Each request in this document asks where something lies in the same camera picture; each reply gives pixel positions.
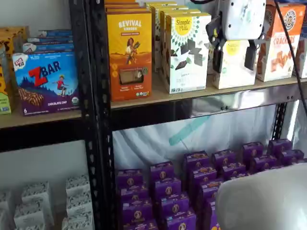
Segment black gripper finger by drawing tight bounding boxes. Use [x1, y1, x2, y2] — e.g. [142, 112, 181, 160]
[244, 37, 266, 71]
[205, 14, 227, 74]

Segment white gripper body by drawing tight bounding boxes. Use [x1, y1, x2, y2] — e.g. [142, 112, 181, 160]
[218, 0, 267, 41]

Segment Simple Mills almond bar box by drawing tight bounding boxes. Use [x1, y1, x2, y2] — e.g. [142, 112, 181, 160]
[212, 39, 257, 90]

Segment orange pretzel crackers box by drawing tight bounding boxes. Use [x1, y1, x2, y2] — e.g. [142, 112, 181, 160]
[255, 3, 307, 82]
[263, 0, 277, 36]

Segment Simple Mills sweet thins box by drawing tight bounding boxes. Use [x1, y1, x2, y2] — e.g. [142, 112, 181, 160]
[165, 12, 212, 94]
[150, 4, 190, 72]
[159, 9, 202, 81]
[145, 1, 178, 8]

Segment blue white cracker box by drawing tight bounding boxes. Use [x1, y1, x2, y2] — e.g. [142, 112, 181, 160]
[293, 23, 307, 79]

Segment wooden shelf board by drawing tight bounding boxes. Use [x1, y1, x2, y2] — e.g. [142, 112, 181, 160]
[110, 71, 307, 110]
[0, 105, 83, 129]

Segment orange Revival cracker box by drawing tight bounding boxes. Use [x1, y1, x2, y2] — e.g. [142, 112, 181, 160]
[105, 7, 151, 14]
[106, 11, 153, 102]

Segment purple Annie's snack box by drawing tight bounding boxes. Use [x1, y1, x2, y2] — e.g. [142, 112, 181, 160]
[279, 149, 305, 166]
[211, 149, 237, 168]
[150, 161, 175, 183]
[123, 219, 158, 230]
[267, 138, 293, 156]
[119, 184, 149, 204]
[242, 142, 265, 161]
[203, 198, 219, 230]
[197, 180, 224, 204]
[116, 168, 144, 190]
[158, 193, 190, 216]
[220, 162, 247, 181]
[189, 167, 218, 190]
[250, 155, 278, 173]
[165, 208, 197, 230]
[121, 198, 154, 223]
[153, 177, 182, 199]
[184, 150, 210, 171]

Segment blue purple ZBar box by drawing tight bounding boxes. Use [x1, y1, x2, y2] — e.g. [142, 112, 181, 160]
[23, 43, 75, 55]
[12, 51, 80, 116]
[38, 29, 73, 38]
[26, 36, 74, 45]

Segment orange brown spotted box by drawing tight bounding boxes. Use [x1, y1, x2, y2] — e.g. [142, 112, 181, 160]
[0, 39, 15, 70]
[0, 26, 30, 53]

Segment white patterned small box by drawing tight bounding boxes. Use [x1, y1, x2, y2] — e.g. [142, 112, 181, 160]
[21, 181, 55, 226]
[66, 191, 94, 216]
[66, 174, 91, 197]
[61, 212, 95, 230]
[13, 202, 46, 227]
[14, 224, 46, 230]

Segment green yellow snack box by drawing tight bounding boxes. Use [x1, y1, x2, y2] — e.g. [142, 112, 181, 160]
[0, 64, 14, 115]

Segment white sheet with teal print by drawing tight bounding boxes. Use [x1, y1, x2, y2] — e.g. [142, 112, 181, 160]
[112, 0, 307, 173]

